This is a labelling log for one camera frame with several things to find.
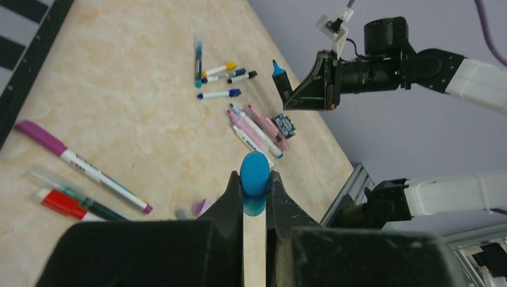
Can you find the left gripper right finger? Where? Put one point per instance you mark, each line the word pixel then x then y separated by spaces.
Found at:
pixel 355 250

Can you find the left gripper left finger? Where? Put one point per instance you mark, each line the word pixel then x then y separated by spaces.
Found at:
pixel 207 251

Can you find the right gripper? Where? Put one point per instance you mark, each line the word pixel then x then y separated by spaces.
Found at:
pixel 329 78

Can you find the purple highlighter cap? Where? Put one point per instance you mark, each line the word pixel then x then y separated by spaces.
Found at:
pixel 201 207

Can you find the black highlighter blue cap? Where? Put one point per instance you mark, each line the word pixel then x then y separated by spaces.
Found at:
pixel 281 82

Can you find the grey marker cap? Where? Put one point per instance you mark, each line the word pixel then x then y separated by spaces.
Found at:
pixel 183 214

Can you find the pink highlighter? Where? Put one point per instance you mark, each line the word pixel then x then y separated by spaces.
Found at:
pixel 267 125

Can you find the light blue highlighter cap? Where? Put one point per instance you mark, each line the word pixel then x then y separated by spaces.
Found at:
pixel 254 176

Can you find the purple highlighter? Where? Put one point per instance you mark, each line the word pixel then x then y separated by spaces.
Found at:
pixel 241 124

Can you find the grey white marker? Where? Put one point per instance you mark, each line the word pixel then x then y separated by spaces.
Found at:
pixel 247 141

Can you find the magenta cap pen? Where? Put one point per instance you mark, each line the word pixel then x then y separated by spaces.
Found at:
pixel 57 147

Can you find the red cap pen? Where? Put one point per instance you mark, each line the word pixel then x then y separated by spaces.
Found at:
pixel 63 204

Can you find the thick blue whiteboard marker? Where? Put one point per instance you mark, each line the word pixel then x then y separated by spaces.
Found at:
pixel 273 148

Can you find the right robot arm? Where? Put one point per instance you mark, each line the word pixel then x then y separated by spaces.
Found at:
pixel 418 132

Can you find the green pen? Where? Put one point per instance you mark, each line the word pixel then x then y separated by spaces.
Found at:
pixel 52 180

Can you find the owl eraser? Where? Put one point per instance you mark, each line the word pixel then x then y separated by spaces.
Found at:
pixel 285 125

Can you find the black cap marker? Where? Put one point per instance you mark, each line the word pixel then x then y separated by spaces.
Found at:
pixel 246 76

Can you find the navy cap marker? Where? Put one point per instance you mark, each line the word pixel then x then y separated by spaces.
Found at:
pixel 226 75

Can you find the blue cap thin marker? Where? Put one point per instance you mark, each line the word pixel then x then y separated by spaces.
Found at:
pixel 234 92

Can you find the yellow cap marker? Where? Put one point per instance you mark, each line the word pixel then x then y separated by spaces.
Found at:
pixel 226 67

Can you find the black grey chessboard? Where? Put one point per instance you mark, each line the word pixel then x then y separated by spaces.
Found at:
pixel 28 31

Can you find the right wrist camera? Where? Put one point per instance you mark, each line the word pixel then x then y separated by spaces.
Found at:
pixel 335 30

